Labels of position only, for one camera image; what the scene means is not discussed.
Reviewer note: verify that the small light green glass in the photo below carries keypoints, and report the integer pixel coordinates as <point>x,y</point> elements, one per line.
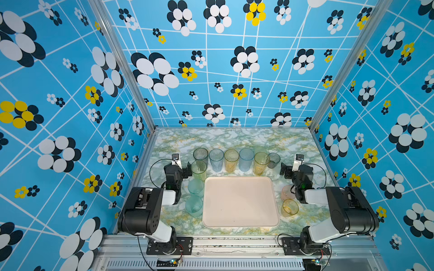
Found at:
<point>258,149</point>

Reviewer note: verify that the tall amber glass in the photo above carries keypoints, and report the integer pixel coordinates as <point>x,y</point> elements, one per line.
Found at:
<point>231,158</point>

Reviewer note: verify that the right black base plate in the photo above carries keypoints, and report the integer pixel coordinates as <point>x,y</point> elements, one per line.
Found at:
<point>293,246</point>

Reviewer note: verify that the textured blue glass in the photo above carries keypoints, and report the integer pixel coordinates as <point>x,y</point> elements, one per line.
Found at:
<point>246,159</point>

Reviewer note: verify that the upper teal dotted glass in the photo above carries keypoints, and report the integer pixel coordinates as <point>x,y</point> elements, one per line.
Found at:
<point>196,187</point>

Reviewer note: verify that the small amber glass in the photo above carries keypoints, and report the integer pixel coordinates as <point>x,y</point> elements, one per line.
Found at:
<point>289,208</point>

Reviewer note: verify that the left aluminium corner post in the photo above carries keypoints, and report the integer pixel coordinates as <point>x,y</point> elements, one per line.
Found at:
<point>113,42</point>

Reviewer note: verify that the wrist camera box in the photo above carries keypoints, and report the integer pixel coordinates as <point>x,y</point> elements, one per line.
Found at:
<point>176,160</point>
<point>298,161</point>

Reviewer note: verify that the aluminium front rail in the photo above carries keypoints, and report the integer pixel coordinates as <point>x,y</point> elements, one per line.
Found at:
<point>238,253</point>

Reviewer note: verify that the small grey glass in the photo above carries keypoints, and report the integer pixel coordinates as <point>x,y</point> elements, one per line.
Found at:
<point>274,160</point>

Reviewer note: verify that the aluminium corner post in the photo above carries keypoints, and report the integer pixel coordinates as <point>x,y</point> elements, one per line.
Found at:
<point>378,13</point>
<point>113,42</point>

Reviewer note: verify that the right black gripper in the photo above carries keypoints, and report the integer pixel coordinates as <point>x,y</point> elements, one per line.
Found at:
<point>289,170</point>

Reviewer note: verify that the tall yellow glass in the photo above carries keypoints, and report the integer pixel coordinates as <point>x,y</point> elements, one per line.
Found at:
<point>261,161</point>

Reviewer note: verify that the cream plastic tray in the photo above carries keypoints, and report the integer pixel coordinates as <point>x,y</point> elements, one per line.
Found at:
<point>240,202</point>

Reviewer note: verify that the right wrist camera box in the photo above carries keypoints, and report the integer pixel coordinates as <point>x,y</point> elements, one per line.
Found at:
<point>298,161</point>

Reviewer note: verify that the small pink glass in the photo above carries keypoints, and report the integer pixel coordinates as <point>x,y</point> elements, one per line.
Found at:
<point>287,193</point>

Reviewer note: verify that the tall green glass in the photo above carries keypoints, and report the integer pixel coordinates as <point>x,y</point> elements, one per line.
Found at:
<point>199,168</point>

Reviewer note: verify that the lower teal dotted glass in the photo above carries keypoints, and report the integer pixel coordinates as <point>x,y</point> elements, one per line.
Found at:
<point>194,206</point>

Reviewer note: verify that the teal dotted glass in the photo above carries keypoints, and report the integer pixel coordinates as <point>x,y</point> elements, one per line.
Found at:
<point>196,187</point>
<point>194,206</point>

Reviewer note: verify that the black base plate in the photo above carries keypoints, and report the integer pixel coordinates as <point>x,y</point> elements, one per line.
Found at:
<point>177,247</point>
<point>293,246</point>

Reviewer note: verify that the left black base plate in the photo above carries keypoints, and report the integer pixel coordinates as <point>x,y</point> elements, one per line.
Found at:
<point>177,247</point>

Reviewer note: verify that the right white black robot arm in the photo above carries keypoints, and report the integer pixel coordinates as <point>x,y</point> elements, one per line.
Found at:
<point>350,212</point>

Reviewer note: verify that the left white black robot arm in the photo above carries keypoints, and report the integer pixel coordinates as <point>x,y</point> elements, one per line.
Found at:
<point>140,215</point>

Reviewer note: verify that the right aluminium corner post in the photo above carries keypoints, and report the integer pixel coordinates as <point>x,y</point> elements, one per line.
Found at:
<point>378,13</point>

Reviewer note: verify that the green circuit board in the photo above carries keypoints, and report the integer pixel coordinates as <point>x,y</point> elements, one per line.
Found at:
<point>169,263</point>
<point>311,265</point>

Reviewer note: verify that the tall grey glass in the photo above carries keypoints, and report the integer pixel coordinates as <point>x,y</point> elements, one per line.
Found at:
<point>201,154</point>

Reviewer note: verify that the tall pale blue glass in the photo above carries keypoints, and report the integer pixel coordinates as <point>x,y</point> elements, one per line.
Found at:
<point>216,157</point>

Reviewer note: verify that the right green circuit board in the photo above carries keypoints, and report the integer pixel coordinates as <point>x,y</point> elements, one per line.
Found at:
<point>311,265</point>

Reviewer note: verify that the left green circuit board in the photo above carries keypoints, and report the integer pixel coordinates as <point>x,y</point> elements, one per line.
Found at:
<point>169,263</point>

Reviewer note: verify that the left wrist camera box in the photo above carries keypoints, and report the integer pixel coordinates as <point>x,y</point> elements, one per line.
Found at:
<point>176,160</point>

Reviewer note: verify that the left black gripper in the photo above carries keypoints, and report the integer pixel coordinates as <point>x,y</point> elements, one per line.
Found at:
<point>186,173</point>

